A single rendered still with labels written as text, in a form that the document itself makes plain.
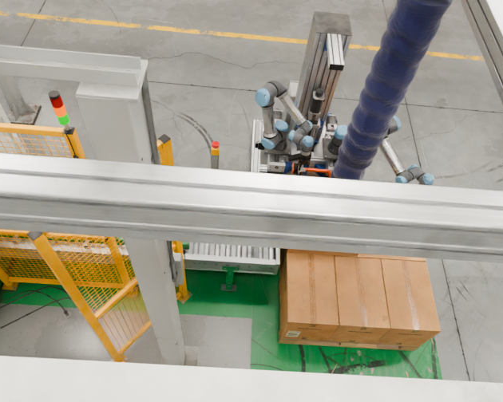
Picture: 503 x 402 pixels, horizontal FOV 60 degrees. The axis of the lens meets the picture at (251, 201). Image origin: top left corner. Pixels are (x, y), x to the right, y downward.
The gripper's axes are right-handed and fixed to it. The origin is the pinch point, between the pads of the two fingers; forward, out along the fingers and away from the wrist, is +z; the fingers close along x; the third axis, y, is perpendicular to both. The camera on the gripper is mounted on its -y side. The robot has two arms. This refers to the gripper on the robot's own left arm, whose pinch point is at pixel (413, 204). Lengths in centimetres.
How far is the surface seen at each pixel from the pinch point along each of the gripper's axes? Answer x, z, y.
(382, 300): 58, 53, 14
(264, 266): 36, 52, 109
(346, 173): 10, -43, 65
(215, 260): 37, 48, 149
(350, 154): 10, -63, 67
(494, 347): 72, 108, -105
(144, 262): 113, -100, 174
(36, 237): 107, -102, 220
